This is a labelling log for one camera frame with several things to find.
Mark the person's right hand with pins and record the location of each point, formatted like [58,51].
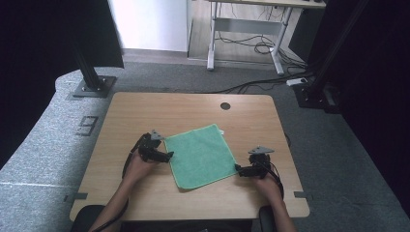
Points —
[267,188]

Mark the black box under desk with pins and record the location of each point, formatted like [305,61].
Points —
[303,32]

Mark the black curtain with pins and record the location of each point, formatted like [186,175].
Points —
[38,64]
[380,96]

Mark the person's left hand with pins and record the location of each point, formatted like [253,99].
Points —
[138,169]

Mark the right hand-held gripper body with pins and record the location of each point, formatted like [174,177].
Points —
[260,161]

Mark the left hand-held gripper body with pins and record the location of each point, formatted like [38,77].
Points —
[149,145]

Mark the black chair armrest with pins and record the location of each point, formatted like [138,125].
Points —
[85,217]
[267,219]

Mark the white metal frame desk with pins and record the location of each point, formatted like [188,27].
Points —
[245,25]

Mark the green microfibre towel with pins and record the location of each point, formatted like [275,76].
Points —
[199,156]

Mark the black metal stand with plate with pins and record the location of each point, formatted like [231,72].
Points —
[93,85]
[317,93]

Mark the white power strip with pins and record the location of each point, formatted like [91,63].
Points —
[297,81]

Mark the dark round table grommet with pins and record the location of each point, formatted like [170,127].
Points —
[225,106]

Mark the grey floor socket plate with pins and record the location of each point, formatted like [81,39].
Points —
[87,125]

